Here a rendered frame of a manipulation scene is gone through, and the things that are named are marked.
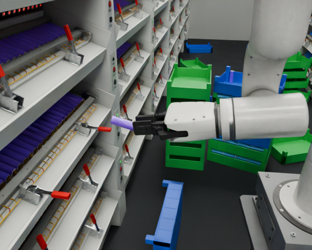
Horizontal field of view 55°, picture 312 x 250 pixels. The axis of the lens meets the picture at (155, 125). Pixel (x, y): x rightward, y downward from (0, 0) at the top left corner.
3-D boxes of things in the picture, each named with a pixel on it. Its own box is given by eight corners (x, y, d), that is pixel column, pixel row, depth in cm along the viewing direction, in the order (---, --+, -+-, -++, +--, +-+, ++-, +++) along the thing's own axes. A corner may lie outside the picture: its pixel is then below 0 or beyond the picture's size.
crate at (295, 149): (304, 139, 186) (307, 127, 182) (329, 156, 168) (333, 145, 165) (261, 145, 179) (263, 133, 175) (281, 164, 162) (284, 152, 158)
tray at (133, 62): (148, 61, 162) (156, 36, 155) (115, 107, 109) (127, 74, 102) (113, 45, 161) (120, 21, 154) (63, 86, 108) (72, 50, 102)
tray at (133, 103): (148, 94, 171) (156, 73, 164) (118, 153, 118) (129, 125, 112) (115, 81, 170) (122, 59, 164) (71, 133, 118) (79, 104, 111)
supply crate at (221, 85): (283, 89, 150) (287, 74, 146) (277, 104, 134) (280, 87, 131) (225, 80, 163) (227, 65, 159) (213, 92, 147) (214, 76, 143)
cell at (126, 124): (109, 123, 64) (139, 132, 64) (112, 115, 64) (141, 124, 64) (111, 123, 66) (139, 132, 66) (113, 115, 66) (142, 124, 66)
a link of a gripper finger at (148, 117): (166, 108, 66) (137, 110, 68) (164, 114, 63) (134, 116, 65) (168, 121, 67) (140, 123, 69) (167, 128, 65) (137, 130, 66)
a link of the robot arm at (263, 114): (231, 89, 62) (233, 109, 55) (299, 83, 59) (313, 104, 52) (232, 124, 66) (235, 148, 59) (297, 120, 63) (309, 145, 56)
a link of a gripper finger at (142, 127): (163, 118, 62) (132, 120, 63) (161, 125, 59) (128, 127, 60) (165, 132, 63) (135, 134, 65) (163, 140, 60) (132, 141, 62)
